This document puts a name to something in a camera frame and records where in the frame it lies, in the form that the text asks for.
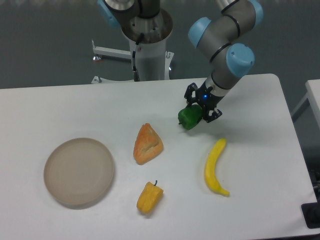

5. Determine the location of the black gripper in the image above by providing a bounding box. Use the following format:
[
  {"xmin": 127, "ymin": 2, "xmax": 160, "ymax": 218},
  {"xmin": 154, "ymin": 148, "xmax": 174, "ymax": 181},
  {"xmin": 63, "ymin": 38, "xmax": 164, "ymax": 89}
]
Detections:
[{"xmin": 184, "ymin": 79, "xmax": 227, "ymax": 123}]

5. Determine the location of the green bell pepper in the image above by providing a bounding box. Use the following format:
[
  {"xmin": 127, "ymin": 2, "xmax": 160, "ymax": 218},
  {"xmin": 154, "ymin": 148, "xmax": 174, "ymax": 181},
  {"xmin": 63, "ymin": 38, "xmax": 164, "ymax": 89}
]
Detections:
[{"xmin": 178, "ymin": 104, "xmax": 202, "ymax": 130}]

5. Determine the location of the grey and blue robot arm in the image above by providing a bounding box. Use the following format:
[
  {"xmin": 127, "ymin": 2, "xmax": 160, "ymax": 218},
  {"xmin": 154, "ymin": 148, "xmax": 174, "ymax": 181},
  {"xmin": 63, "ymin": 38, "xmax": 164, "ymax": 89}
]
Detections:
[{"xmin": 97, "ymin": 0, "xmax": 264, "ymax": 130}]

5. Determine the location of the yellow bell pepper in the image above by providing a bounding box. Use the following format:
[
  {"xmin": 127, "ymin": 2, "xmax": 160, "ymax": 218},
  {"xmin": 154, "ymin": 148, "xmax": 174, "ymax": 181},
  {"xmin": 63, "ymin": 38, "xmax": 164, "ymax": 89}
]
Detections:
[{"xmin": 136, "ymin": 180, "xmax": 164, "ymax": 215}]

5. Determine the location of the orange triangular bread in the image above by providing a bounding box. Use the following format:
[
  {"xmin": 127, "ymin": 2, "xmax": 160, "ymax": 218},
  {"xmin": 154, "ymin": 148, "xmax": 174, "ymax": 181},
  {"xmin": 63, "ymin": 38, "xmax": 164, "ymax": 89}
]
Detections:
[{"xmin": 133, "ymin": 123, "xmax": 164, "ymax": 165}]

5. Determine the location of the yellow banana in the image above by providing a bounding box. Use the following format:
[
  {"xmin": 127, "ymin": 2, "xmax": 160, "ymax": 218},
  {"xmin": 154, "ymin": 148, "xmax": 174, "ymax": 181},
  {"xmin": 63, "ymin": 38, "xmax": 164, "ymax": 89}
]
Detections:
[{"xmin": 204, "ymin": 138, "xmax": 230, "ymax": 197}]

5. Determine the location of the beige round plate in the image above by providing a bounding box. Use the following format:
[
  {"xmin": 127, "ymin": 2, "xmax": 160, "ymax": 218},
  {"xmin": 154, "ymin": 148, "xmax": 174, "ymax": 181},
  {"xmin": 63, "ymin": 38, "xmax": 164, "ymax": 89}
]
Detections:
[{"xmin": 43, "ymin": 137, "xmax": 115, "ymax": 209}]

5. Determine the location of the black clamp at table edge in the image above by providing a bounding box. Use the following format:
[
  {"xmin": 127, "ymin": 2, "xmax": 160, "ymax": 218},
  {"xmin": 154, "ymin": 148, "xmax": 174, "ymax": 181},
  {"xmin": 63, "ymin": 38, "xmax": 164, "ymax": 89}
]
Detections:
[{"xmin": 301, "ymin": 202, "xmax": 320, "ymax": 229}]

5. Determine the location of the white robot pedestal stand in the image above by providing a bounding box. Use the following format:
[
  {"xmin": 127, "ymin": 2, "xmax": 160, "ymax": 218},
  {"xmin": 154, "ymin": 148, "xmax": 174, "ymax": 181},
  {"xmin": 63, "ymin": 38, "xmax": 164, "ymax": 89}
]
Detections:
[{"xmin": 90, "ymin": 9, "xmax": 176, "ymax": 85}]

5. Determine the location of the black cable on pedestal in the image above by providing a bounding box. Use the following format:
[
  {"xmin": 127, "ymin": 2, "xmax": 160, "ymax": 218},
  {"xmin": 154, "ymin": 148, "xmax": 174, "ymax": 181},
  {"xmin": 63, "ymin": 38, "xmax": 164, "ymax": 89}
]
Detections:
[{"xmin": 131, "ymin": 33, "xmax": 145, "ymax": 82}]

